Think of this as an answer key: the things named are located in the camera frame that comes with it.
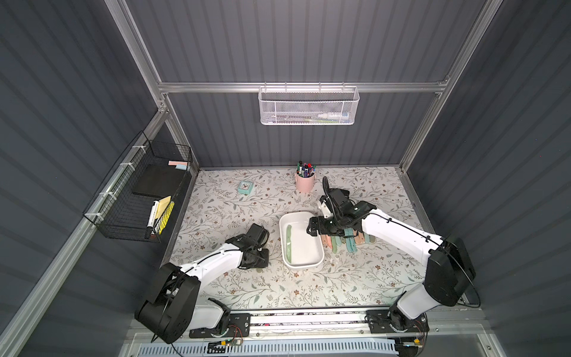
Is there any green sheathed fruit knife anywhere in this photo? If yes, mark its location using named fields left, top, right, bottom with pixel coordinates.
left=285, top=225, right=292, bottom=264

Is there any white wire wall basket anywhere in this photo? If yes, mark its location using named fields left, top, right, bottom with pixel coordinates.
left=258, top=86, right=360, bottom=126

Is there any black notebook in basket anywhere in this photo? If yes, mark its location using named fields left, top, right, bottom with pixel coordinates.
left=132, top=165, right=187, bottom=199

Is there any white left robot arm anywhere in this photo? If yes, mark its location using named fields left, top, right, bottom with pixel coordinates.
left=134, top=224, right=269, bottom=344

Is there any small teal box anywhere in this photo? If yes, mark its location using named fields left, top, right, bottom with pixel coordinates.
left=237, top=181, right=254, bottom=195

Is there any pink folding fruit knife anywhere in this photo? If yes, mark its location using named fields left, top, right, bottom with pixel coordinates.
left=324, top=235, right=332, bottom=249

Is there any white oval storage box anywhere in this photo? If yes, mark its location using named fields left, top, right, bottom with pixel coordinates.
left=279, top=211, right=325, bottom=270

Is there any yellow notepad in basket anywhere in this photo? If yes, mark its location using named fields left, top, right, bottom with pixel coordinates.
left=148, top=196, right=175, bottom=236

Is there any white tube in basket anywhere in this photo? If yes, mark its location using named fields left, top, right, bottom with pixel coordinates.
left=318, top=112, right=351, bottom=123

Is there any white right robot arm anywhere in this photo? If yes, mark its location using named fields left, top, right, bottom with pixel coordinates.
left=306, top=178, right=476, bottom=333

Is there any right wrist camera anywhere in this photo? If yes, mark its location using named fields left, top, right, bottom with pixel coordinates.
left=320, top=199, right=333, bottom=219

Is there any pink pen cup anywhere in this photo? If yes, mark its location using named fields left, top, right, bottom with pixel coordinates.
left=295, top=174, right=315, bottom=193

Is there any black wire side basket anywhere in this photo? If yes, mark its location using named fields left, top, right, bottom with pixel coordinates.
left=83, top=132, right=193, bottom=243

